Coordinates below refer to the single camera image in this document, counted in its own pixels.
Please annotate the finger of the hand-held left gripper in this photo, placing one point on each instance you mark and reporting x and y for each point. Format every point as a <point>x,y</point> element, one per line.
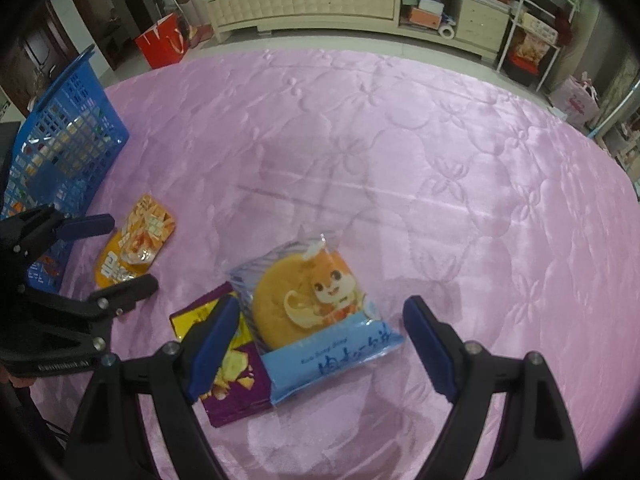
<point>135,290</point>
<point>87,226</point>

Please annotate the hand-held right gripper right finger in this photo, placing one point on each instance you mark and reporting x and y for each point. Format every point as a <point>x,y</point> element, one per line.
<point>431,352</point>

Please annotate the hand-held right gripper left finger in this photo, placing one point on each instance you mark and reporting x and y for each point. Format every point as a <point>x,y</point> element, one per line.
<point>215,355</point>

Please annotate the small orange snack packet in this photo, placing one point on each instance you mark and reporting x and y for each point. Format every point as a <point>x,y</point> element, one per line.
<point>140,240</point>

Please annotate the blue plastic basket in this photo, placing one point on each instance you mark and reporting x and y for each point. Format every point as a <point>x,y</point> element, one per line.
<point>70,130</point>

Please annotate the blue cake packet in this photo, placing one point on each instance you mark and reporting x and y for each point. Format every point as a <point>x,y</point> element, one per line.
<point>310,320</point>

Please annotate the purple snack packet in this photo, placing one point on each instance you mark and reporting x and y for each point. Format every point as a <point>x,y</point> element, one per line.
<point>235,390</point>

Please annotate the pink quilted bedspread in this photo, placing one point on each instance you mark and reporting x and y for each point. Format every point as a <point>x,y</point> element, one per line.
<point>400,185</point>

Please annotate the red paper bag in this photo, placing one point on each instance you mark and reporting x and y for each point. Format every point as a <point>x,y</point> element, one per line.
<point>162,42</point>

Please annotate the brown cardboard tube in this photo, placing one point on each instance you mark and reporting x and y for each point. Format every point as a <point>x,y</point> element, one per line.
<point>184,2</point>

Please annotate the pink gift bag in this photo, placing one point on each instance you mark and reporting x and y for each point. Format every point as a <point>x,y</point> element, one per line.
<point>575,102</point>

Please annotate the printed snack box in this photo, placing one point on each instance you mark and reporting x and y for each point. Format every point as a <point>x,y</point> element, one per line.
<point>527,52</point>

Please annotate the cream cabinet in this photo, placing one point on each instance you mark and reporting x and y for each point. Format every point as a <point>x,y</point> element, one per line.
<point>310,2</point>

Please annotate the white tape roll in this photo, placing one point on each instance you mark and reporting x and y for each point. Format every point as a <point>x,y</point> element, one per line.
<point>447,32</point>

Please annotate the orange box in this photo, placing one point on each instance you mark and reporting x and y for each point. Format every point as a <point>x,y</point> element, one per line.
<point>425,17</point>

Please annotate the white metal rack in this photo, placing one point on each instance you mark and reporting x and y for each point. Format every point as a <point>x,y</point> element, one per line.
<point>540,20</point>

